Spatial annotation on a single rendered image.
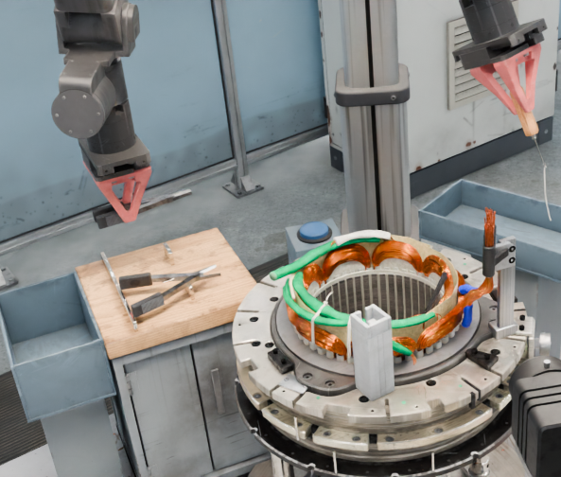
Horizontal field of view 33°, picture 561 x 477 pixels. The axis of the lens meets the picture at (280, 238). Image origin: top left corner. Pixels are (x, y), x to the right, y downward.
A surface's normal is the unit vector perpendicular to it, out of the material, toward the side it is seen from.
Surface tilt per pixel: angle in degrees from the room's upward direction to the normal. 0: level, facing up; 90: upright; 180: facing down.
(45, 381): 90
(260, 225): 0
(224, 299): 0
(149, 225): 0
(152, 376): 90
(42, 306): 90
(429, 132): 90
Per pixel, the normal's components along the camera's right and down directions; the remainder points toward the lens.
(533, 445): -0.99, 0.15
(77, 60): 0.01, -0.81
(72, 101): -0.08, 0.52
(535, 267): -0.65, 0.44
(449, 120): 0.54, 0.39
